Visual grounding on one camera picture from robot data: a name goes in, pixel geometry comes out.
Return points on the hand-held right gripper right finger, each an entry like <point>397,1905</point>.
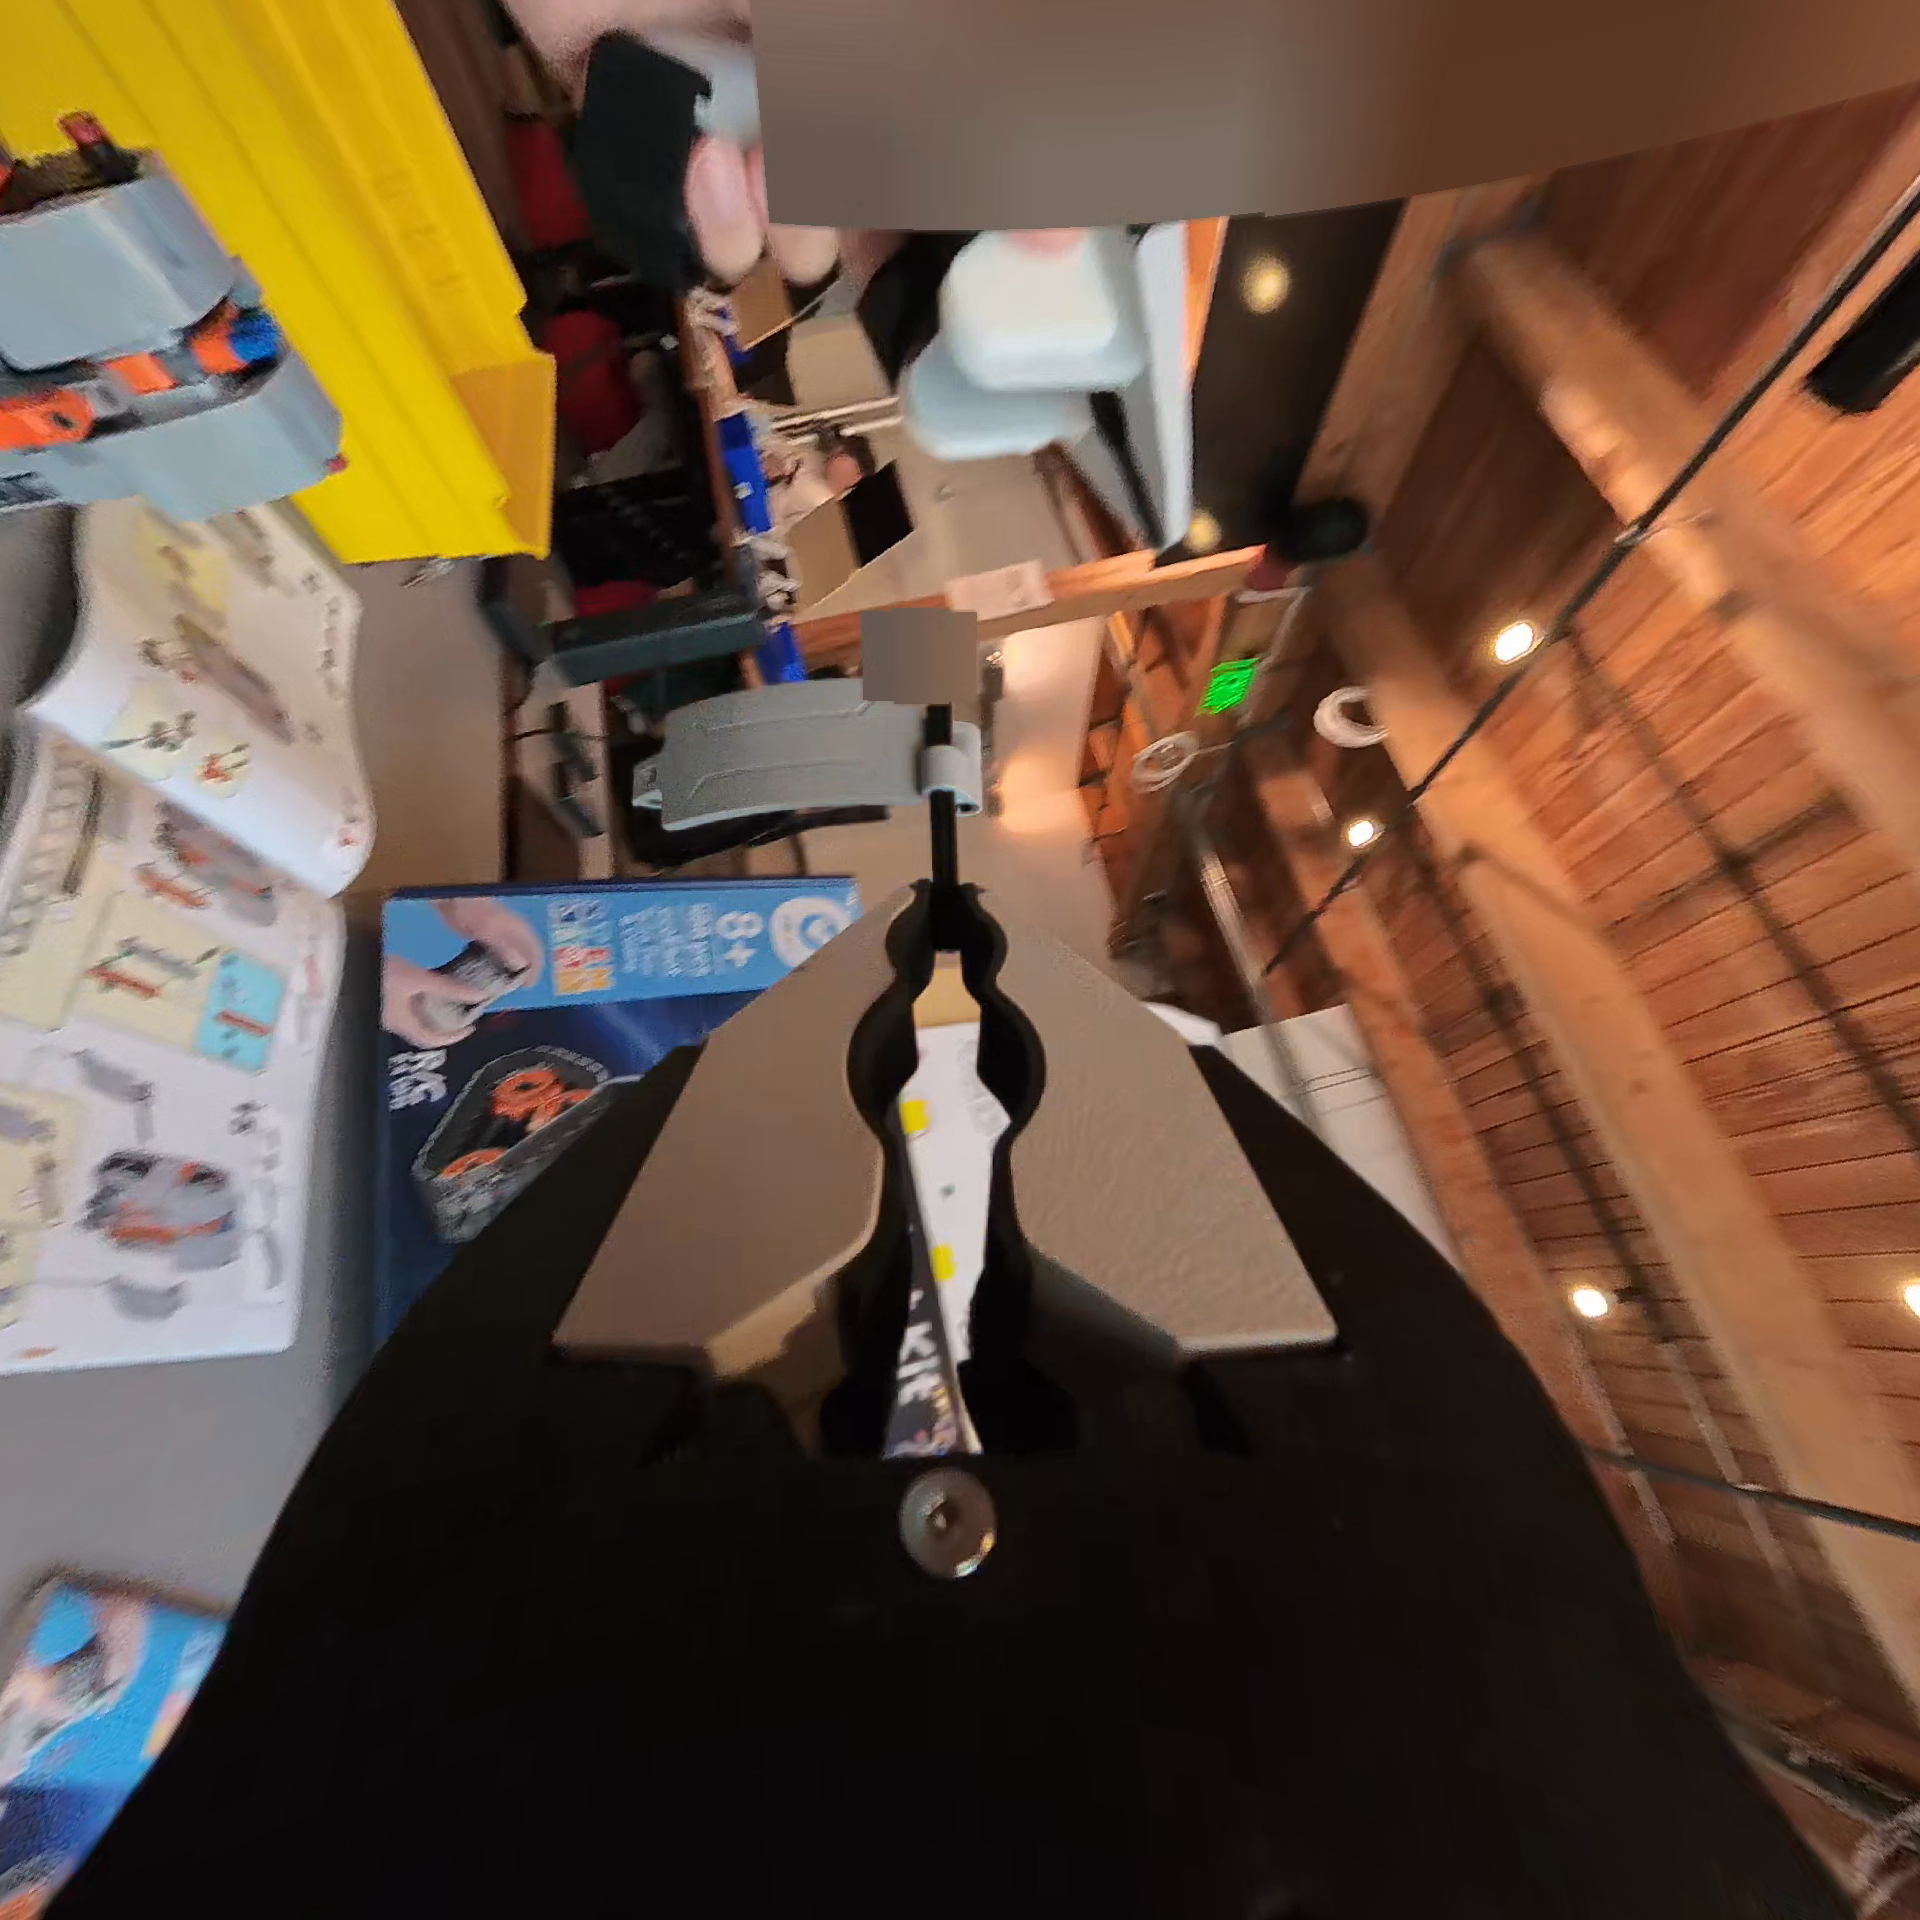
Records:
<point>1155,1201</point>

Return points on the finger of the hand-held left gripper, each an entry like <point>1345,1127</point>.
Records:
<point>1035,300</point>
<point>1005,420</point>

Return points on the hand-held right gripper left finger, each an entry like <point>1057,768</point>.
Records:
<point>720,1201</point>

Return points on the grey connector piece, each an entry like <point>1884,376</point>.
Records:
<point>961,773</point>

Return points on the curved grey panel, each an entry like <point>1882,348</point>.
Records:
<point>781,759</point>

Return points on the grey desk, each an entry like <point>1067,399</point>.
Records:
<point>150,1470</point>

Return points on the person's left hand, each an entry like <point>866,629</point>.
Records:
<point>743,224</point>

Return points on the red bag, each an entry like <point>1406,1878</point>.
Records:
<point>548,181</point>
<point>593,382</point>

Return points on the blue robot kit box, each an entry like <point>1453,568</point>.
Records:
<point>600,1051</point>

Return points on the open cardboard box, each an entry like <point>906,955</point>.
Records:
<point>854,540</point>

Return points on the wooden beam with label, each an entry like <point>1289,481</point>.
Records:
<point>1140,585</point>

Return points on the yellow storage bin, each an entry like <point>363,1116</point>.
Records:
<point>375,224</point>

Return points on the green exit sign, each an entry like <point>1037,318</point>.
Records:
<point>1230,687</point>

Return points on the dark green case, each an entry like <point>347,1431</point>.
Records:
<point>661,639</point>

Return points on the grey orange robot model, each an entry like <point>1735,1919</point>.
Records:
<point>134,270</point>

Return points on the building instruction booklet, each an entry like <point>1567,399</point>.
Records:
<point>225,674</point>

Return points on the blue printed leaflet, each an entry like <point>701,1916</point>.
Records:
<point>91,1694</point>

